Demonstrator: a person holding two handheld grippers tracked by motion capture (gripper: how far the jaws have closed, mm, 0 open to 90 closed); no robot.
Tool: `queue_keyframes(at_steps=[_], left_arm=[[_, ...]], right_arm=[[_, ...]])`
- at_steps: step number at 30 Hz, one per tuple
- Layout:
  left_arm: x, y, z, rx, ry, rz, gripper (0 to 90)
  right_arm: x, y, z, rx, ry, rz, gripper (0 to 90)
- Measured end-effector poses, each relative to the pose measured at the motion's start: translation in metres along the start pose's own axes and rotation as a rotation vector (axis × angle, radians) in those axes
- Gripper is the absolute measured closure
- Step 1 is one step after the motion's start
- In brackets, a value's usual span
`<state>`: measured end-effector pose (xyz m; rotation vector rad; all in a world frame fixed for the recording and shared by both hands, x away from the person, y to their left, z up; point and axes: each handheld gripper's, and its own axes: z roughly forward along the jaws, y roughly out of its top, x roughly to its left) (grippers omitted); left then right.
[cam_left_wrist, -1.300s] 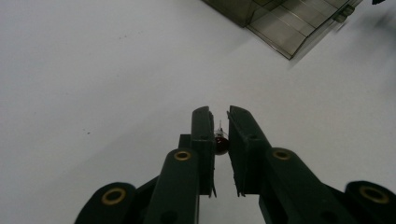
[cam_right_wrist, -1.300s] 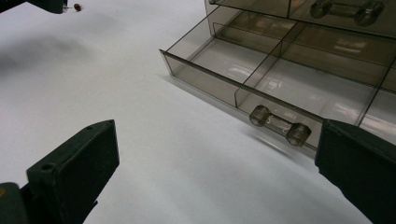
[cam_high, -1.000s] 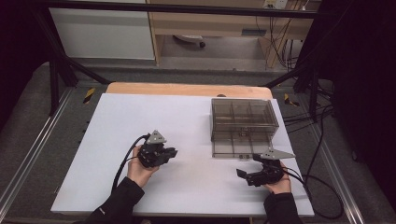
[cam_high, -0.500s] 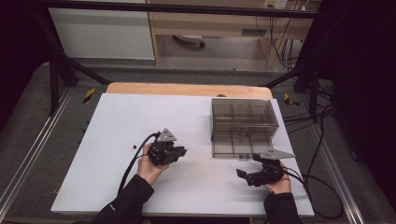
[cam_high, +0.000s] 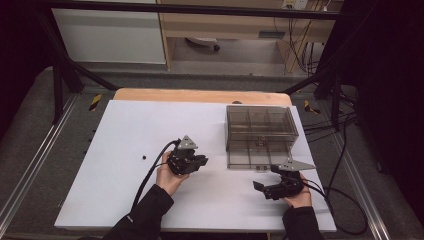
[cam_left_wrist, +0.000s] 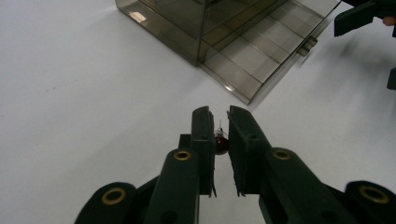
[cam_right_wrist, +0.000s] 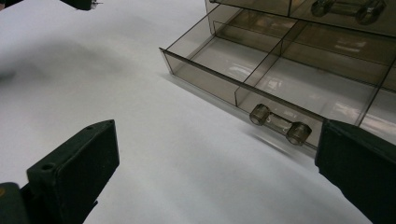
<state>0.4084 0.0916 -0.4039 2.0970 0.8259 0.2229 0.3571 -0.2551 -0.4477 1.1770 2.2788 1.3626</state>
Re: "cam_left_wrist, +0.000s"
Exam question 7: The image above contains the clear grey drawer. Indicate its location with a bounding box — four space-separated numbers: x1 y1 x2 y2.
198 0 342 105

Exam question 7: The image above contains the clear grey drawer organizer box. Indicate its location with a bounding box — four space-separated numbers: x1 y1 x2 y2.
114 0 312 68

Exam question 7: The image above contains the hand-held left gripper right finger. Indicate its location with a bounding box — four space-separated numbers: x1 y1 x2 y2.
226 105 359 224

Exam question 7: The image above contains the small dark red earring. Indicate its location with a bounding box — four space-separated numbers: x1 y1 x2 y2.
214 119 231 156

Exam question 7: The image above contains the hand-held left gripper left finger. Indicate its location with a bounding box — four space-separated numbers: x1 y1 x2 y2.
143 105 218 224

